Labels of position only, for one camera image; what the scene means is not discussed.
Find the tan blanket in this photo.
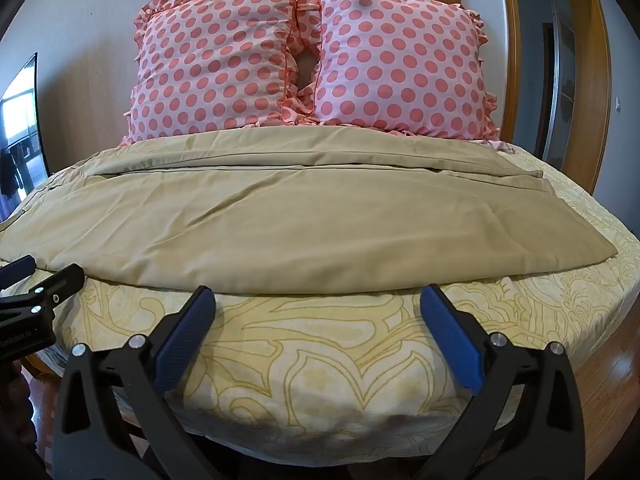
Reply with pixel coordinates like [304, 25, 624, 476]
[0, 126, 617, 296]

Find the wooden door frame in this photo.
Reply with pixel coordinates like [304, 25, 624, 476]
[500, 0, 614, 197]

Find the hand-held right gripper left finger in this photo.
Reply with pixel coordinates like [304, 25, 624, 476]
[52, 285, 221, 480]

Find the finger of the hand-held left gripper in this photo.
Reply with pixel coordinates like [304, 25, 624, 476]
[0, 264, 86, 322]
[0, 255, 39, 290]

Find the black framed mirror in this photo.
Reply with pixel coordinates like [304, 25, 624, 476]
[0, 52, 52, 198]

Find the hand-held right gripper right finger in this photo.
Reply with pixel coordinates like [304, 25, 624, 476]
[419, 284, 586, 480]

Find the bed with yellow patterned bedspread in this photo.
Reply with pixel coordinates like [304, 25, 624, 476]
[0, 152, 640, 464]

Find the pink polka dot pillow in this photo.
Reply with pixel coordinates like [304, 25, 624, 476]
[295, 0, 516, 155]
[119, 0, 321, 149]

